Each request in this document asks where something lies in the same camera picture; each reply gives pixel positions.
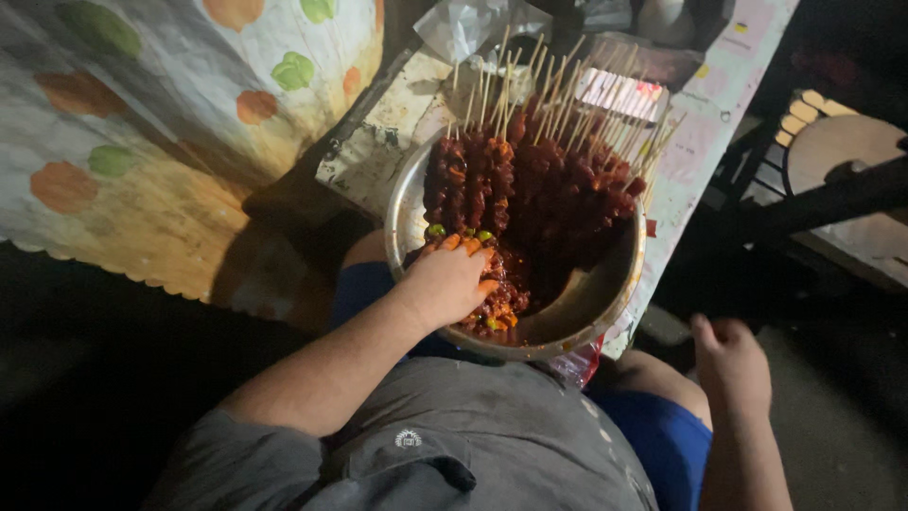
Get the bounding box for person's blue shorts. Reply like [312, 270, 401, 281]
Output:
[328, 261, 714, 511]

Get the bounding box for round wooden stool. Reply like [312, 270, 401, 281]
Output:
[772, 88, 908, 288]

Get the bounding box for white red skewer packet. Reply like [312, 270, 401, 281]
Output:
[573, 67, 669, 123]

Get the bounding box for fruit print tablecloth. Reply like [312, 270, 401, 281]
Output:
[0, 0, 385, 308]

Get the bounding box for person's gray shirt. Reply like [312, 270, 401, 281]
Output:
[142, 355, 661, 511]

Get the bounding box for person's right hand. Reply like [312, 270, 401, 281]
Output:
[691, 314, 773, 421]

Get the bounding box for round metal bowl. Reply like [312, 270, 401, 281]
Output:
[384, 126, 648, 362]

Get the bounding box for heap of marinated meat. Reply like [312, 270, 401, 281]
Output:
[424, 224, 534, 340]

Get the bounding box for red plastic bag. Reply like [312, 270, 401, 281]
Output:
[542, 335, 605, 390]

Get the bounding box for clear crumpled plastic bag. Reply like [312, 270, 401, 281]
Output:
[413, 0, 556, 68]

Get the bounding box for person's left hand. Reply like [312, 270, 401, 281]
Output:
[392, 234, 501, 335]

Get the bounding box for pile of marinated meat skewers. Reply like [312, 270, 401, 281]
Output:
[423, 27, 688, 246]

